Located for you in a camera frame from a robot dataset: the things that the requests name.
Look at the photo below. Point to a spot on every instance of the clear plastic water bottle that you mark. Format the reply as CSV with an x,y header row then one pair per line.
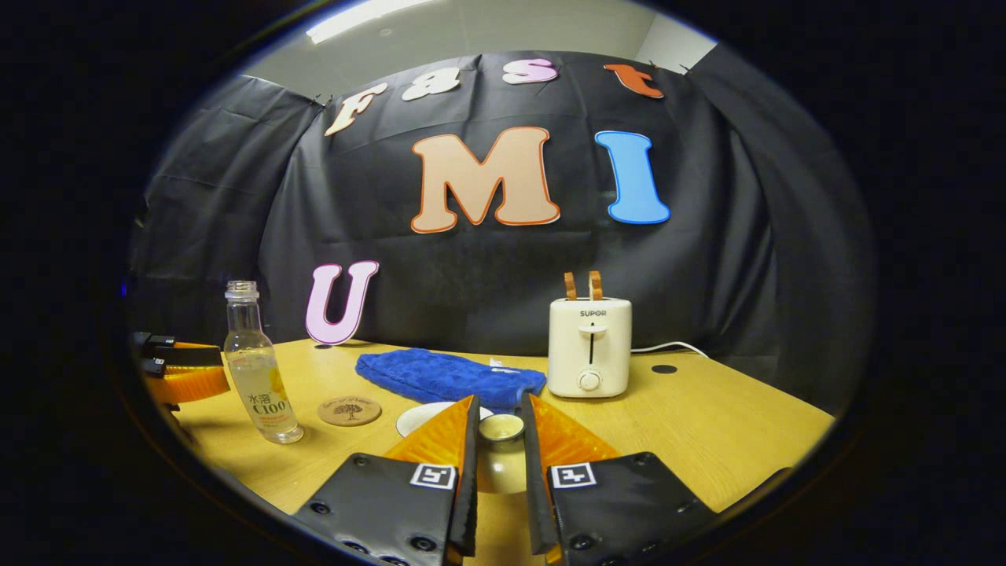
x,y
259,377

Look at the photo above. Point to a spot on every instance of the bread slice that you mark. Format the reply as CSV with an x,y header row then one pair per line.
x,y
596,285
570,286

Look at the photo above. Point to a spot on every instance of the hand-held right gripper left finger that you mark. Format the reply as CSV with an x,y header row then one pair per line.
x,y
469,487

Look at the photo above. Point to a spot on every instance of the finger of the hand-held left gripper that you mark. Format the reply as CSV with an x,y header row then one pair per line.
x,y
196,356
196,384

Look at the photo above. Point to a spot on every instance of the cream ceramic saucer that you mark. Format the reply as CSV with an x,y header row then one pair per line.
x,y
424,418

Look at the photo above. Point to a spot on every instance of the round cork coaster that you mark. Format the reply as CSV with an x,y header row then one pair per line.
x,y
350,411

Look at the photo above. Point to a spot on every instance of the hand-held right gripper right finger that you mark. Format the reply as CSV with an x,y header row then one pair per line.
x,y
537,487

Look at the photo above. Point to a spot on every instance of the cream teacup lid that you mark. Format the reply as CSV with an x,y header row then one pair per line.
x,y
501,428

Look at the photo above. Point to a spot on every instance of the black backdrop cloth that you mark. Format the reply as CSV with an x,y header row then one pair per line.
x,y
471,267

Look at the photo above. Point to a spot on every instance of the blue towel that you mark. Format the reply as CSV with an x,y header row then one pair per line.
x,y
440,373

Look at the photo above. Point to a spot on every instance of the cream toaster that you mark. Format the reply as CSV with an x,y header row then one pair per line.
x,y
589,346

